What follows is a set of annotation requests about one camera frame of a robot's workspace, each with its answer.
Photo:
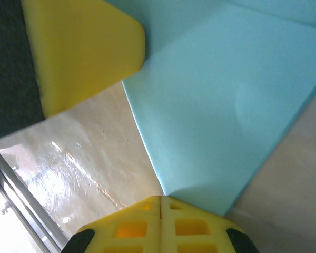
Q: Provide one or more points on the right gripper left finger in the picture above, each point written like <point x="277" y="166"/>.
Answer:
<point x="131" y="232"/>

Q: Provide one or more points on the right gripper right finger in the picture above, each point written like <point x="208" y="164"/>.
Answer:
<point x="192" y="232"/>

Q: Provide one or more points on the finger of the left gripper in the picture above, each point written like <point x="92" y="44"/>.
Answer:
<point x="81" y="52"/>

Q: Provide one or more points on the light blue paper sheet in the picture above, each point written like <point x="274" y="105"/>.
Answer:
<point x="200" y="105"/>

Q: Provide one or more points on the wide aluminium base rail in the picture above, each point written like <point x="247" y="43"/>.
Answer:
<point x="15" y="192"/>

